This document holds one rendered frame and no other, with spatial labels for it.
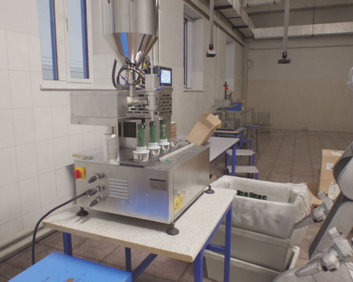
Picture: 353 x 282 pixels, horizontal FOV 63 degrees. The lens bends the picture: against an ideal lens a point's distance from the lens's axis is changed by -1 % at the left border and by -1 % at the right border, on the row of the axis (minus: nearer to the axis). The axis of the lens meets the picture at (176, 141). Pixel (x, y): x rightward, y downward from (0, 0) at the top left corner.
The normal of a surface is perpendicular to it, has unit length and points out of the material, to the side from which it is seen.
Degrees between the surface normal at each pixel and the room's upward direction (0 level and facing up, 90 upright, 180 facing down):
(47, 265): 0
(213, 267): 96
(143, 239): 0
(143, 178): 90
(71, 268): 0
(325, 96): 90
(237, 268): 96
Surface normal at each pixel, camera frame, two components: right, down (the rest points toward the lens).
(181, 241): 0.00, -0.99
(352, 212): -0.36, 0.15
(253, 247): -0.52, 0.25
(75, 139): 0.92, 0.07
